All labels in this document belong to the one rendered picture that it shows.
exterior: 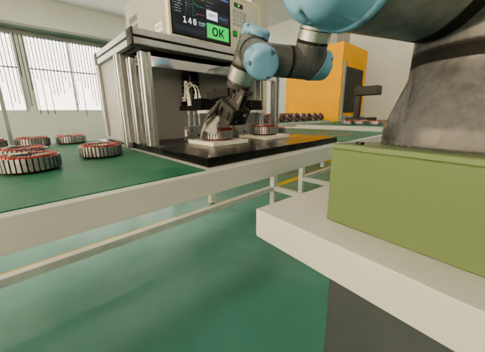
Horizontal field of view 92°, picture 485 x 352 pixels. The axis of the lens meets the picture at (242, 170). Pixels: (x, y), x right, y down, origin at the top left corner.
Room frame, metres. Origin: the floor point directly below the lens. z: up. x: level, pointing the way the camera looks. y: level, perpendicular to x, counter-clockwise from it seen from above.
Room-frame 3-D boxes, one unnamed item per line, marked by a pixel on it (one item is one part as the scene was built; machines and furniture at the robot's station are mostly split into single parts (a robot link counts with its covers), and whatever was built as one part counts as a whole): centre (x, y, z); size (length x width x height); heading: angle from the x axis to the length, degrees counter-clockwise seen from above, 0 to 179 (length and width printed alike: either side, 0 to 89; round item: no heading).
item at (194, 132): (0.93, 0.18, 0.80); 0.07 x 0.05 x 0.06; 133
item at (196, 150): (0.92, 0.01, 0.76); 0.64 x 0.47 x 0.02; 133
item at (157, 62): (0.98, 0.06, 1.03); 0.62 x 0.01 x 0.03; 133
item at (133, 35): (1.14, 0.21, 1.09); 0.68 x 0.44 x 0.05; 133
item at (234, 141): (0.83, 0.08, 0.78); 0.15 x 0.15 x 0.01; 43
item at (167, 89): (1.09, 0.17, 0.92); 0.66 x 0.01 x 0.30; 133
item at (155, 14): (1.15, 0.21, 1.22); 0.44 x 0.39 x 0.20; 133
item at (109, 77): (0.98, 0.51, 0.91); 0.28 x 0.03 x 0.32; 43
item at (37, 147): (0.65, 0.61, 0.77); 0.11 x 0.11 x 0.04
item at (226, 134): (0.83, 0.08, 0.80); 0.11 x 0.11 x 0.04
